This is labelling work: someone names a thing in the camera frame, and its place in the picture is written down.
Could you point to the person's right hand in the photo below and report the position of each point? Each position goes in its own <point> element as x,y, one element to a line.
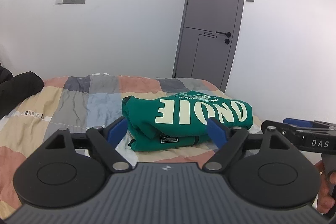
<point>324,203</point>

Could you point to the grey door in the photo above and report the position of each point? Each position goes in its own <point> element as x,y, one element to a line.
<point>210,3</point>

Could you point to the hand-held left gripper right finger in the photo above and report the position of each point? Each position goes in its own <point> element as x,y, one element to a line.
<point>216,130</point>

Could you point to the patchwork blanket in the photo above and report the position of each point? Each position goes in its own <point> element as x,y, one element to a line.
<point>78,108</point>

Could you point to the black door lock knob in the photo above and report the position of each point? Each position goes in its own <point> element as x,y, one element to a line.
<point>227,42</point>

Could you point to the black puffer jacket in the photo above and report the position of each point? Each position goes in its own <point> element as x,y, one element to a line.
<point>18,90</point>

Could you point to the green hoodie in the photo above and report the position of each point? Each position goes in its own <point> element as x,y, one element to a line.
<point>141,111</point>

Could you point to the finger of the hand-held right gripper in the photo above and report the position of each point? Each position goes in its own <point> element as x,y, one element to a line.
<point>299,122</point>
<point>282,132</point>

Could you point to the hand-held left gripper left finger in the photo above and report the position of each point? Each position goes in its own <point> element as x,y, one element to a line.
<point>118,130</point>

